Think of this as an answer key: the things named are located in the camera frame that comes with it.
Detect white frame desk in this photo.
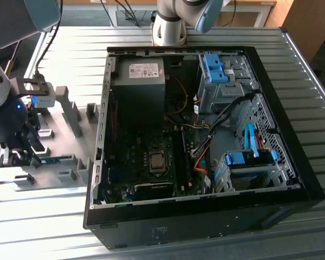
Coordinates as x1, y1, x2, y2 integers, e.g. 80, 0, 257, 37
102, 0, 277, 28

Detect black cable bundle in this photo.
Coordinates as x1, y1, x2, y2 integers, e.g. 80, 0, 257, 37
191, 93, 255, 158

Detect black camera cable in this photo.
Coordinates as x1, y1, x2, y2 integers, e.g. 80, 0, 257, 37
33, 0, 65, 82

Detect blue flat data wire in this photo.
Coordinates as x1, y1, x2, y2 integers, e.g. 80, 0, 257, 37
244, 122, 261, 158

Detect black open PC case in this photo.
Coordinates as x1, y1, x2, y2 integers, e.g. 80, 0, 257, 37
82, 45, 325, 250

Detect hard disk in blue carrier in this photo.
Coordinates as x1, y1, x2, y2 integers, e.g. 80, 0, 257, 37
223, 149, 278, 167

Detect green motherboard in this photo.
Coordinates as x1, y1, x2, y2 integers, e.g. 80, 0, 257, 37
104, 126, 206, 203

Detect red data wire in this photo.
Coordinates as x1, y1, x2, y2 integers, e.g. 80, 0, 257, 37
255, 132, 264, 151

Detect orange wire bundle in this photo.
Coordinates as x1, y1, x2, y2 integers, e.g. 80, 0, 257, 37
193, 151, 209, 173

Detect grey metal drive cage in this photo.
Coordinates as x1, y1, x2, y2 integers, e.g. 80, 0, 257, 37
197, 53, 261, 114

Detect grey parts rack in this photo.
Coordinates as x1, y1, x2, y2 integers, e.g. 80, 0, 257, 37
12, 86, 101, 192

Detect black graphics card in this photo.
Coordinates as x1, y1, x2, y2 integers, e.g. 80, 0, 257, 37
134, 181, 174, 200

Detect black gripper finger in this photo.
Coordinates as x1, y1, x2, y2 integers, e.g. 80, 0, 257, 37
16, 108, 43, 163
0, 147, 41, 168

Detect grey perforated disk bay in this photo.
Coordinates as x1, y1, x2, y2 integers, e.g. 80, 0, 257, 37
211, 157, 301, 193

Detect multicoloured power wires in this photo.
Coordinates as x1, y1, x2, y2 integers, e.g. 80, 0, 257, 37
192, 120, 211, 131

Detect brown wooden cabinet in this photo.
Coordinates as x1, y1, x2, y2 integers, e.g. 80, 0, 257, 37
265, 0, 325, 64

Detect yellow black wire pair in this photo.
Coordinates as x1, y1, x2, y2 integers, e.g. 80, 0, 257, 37
164, 74, 192, 128

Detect blue RAM stick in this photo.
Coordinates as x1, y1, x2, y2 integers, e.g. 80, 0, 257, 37
40, 155, 73, 165

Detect grey power supply unit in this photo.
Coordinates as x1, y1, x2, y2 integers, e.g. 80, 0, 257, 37
111, 57, 167, 124

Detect silver CPU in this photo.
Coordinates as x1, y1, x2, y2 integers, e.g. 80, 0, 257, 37
150, 153, 166, 169

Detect blue plastic drive bracket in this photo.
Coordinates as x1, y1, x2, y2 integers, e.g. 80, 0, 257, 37
202, 53, 230, 83

